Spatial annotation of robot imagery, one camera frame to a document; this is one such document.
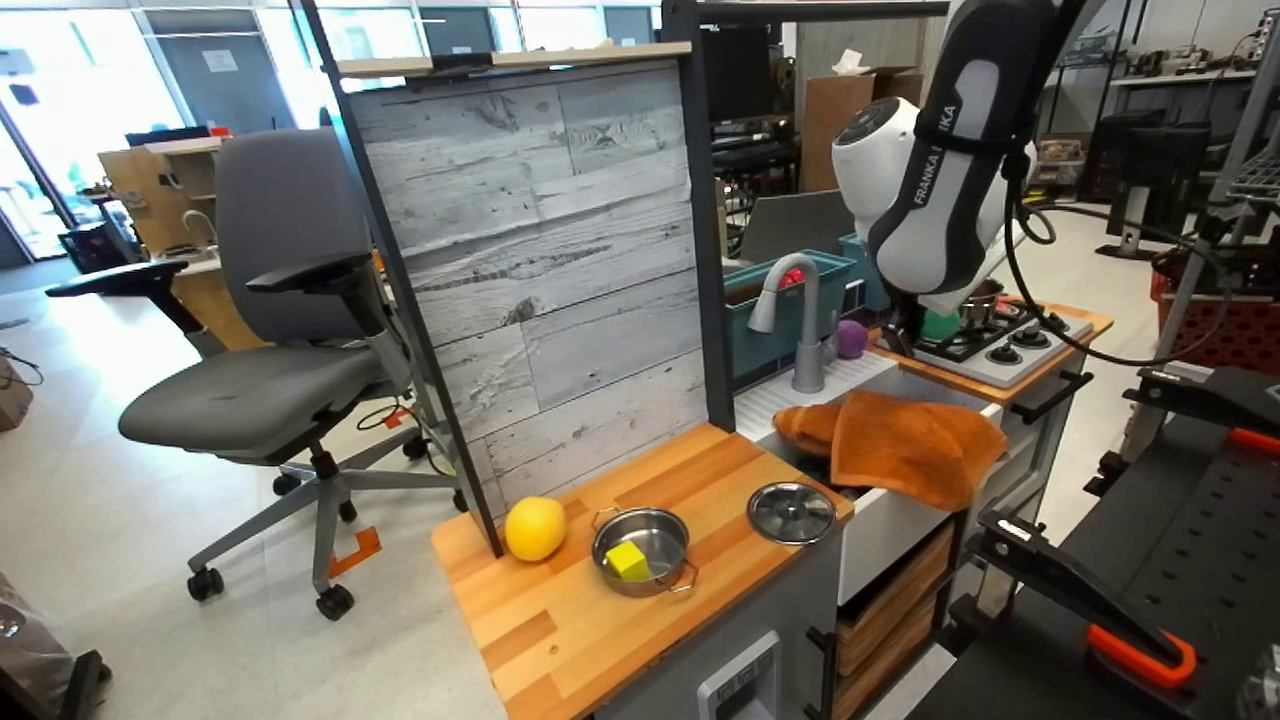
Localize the tall cardboard box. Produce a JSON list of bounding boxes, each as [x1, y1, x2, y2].
[[795, 70, 882, 191]]

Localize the orange towel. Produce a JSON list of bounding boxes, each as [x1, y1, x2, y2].
[[771, 388, 1011, 515]]

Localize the orange floor bracket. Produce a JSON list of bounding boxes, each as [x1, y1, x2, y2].
[[322, 525, 386, 580]]

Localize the black kitchen frame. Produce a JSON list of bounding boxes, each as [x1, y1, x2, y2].
[[293, 0, 950, 555]]

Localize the grey wood panel board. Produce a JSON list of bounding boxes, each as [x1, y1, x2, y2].
[[341, 60, 710, 538]]

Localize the grey toy stove top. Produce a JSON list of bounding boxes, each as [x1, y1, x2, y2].
[[911, 292, 1097, 393]]

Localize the small teal planter box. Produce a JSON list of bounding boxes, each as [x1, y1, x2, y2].
[[717, 254, 856, 386]]

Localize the yellow ball toy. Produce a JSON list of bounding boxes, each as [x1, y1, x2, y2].
[[498, 491, 566, 570]]

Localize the toy kitchen cabinet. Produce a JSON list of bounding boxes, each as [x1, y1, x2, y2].
[[432, 295, 1116, 720]]

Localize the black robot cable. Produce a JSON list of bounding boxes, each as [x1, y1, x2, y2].
[[995, 144, 1204, 372]]

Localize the white toy sink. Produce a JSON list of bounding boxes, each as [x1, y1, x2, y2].
[[733, 350, 1015, 606]]

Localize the yellow toy block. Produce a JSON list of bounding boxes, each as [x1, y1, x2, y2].
[[599, 538, 651, 590]]

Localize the black clamp orange handle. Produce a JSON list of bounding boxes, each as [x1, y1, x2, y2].
[[974, 514, 1204, 697]]

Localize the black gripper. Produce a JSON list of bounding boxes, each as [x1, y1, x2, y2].
[[888, 271, 1015, 358]]

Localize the grey office chair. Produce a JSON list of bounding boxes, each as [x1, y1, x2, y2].
[[44, 126, 470, 624]]

